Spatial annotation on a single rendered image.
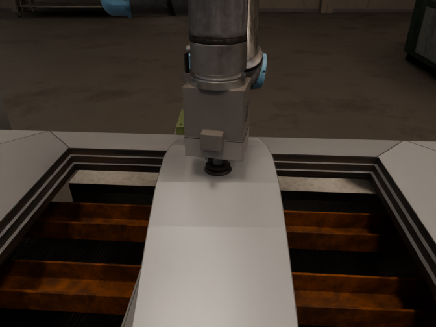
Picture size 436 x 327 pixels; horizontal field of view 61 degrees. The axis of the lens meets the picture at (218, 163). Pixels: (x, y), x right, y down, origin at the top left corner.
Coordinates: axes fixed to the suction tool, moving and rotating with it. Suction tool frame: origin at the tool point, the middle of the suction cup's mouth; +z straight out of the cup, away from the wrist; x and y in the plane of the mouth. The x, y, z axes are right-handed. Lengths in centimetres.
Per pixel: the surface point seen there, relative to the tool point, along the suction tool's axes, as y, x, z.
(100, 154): -32.8, 20.6, 10.8
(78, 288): -27.7, -3.8, 27.6
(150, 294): -3.2, -21.4, 3.6
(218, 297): 4.4, -20.1, 3.6
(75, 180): -50, 33, 28
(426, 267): 33.5, -0.2, 12.5
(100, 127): -147, 210, 97
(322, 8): 57, 995, 89
